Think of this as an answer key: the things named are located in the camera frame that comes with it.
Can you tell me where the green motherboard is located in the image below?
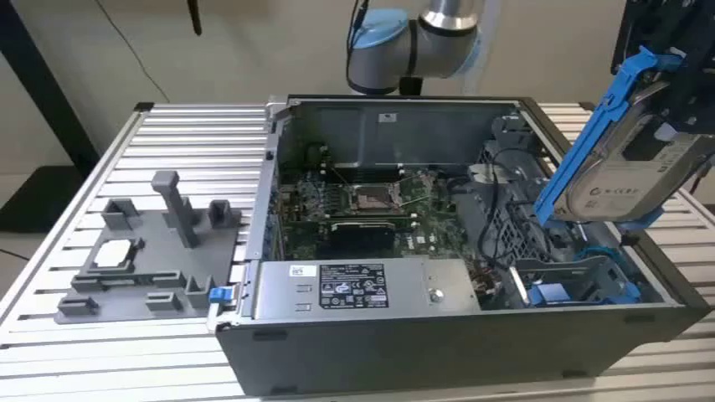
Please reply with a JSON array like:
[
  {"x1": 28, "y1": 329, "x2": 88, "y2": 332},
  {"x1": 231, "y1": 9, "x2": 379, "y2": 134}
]
[{"x1": 272, "y1": 165, "x2": 488, "y2": 261}]

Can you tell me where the black box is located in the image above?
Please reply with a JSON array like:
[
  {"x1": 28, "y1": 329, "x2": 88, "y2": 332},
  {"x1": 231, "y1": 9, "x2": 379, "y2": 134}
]
[{"x1": 0, "y1": 164, "x2": 86, "y2": 234}]

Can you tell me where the grey parts rack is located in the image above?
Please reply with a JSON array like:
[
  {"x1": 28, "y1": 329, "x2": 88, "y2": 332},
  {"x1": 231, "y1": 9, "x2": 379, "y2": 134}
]
[{"x1": 54, "y1": 170, "x2": 244, "y2": 326}]

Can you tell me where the black open PC case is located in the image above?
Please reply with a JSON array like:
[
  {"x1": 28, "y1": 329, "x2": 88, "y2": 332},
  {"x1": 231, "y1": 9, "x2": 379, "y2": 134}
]
[{"x1": 206, "y1": 94, "x2": 711, "y2": 397}]

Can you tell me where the black power supply label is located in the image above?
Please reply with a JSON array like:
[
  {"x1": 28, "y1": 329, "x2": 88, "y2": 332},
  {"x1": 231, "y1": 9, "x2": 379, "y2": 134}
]
[{"x1": 318, "y1": 263, "x2": 388, "y2": 311}]

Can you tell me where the silver CPU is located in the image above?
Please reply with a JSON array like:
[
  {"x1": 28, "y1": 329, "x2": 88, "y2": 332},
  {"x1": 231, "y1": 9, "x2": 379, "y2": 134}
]
[{"x1": 95, "y1": 240, "x2": 139, "y2": 268}]

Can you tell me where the blue wire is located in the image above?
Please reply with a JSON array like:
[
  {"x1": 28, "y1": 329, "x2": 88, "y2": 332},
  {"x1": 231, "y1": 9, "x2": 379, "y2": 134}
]
[{"x1": 574, "y1": 245, "x2": 622, "y2": 269}]

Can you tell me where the hard disk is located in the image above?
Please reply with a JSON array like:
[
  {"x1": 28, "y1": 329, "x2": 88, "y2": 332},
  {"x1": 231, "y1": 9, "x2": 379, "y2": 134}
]
[{"x1": 532, "y1": 44, "x2": 715, "y2": 235}]

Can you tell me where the black slanted post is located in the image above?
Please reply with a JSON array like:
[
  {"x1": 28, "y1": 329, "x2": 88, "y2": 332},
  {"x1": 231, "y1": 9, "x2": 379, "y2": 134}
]
[{"x1": 0, "y1": 0, "x2": 103, "y2": 168}]

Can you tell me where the black hanging rod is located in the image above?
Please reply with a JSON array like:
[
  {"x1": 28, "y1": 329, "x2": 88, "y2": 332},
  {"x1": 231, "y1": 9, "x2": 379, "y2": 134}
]
[{"x1": 184, "y1": 0, "x2": 204, "y2": 37}]

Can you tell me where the CPU socket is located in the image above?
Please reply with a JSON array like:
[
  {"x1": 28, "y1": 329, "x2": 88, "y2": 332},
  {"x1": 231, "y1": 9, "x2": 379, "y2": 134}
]
[{"x1": 348, "y1": 182, "x2": 407, "y2": 213}]

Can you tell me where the grey power supply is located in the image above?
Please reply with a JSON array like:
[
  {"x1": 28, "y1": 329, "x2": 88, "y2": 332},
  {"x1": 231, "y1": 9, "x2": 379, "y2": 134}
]
[{"x1": 252, "y1": 258, "x2": 484, "y2": 322}]

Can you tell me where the thin black wall cable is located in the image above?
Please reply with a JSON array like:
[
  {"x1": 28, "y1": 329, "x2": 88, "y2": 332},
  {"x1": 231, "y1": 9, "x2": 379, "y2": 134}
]
[{"x1": 94, "y1": 0, "x2": 170, "y2": 104}]

